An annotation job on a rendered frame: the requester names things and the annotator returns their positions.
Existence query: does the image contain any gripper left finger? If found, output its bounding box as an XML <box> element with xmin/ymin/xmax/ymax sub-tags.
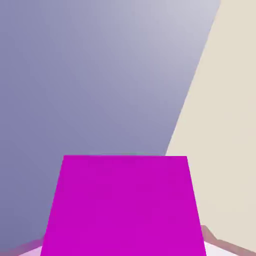
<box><xmin>5</xmin><ymin>235</ymin><xmax>45</xmax><ymax>256</ymax></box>

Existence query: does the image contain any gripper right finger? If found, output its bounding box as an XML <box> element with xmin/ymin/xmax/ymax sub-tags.
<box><xmin>200</xmin><ymin>224</ymin><xmax>256</xmax><ymax>256</ymax></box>

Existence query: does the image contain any small magenta cube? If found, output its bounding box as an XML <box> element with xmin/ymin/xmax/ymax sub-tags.
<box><xmin>39</xmin><ymin>154</ymin><xmax>207</xmax><ymax>256</ymax></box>

